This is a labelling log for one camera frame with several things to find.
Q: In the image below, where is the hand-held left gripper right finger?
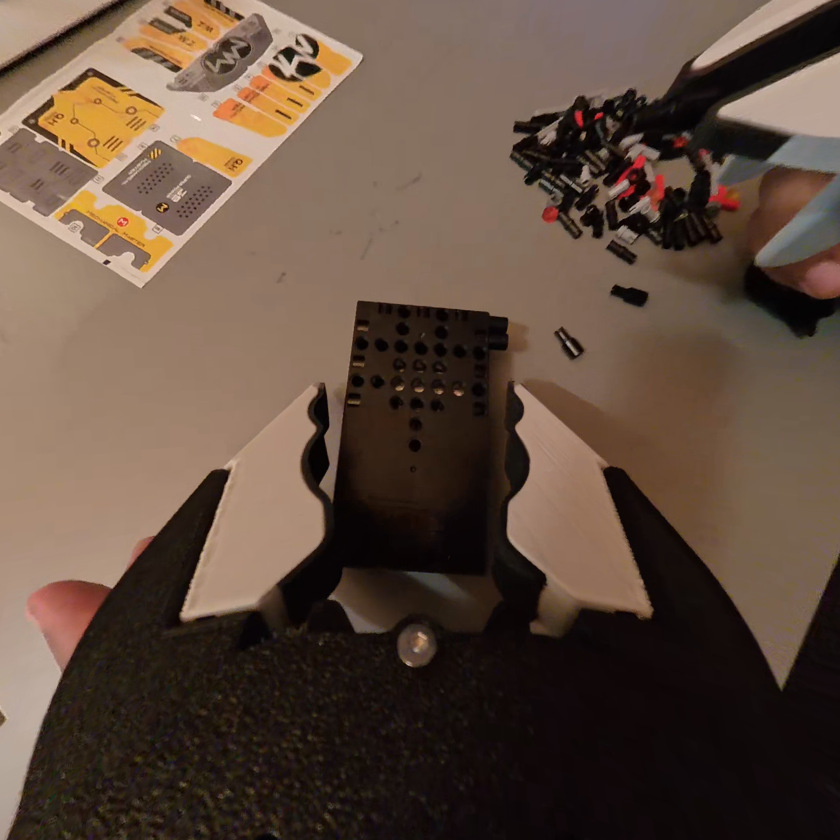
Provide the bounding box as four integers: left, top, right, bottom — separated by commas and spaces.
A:
493, 381, 655, 639

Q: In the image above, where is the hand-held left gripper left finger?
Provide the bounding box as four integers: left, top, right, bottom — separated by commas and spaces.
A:
179, 382, 343, 632

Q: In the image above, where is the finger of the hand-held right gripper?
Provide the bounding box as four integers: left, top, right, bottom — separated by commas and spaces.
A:
689, 56, 840, 163
650, 0, 840, 126

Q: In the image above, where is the black perforated block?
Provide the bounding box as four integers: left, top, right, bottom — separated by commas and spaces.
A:
333, 301, 493, 577

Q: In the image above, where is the pile of black red pins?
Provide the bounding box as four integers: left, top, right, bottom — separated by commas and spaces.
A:
511, 88, 742, 265

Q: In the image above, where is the person's right hand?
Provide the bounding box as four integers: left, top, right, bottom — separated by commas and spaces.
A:
750, 167, 840, 301

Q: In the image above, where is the person's left hand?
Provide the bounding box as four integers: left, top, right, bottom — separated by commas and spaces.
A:
26, 535, 155, 670

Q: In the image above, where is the yellow grey sticker sheet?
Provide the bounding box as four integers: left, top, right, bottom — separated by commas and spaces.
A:
0, 0, 364, 288

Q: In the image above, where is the light grey board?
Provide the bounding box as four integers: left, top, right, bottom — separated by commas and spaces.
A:
0, 0, 122, 70

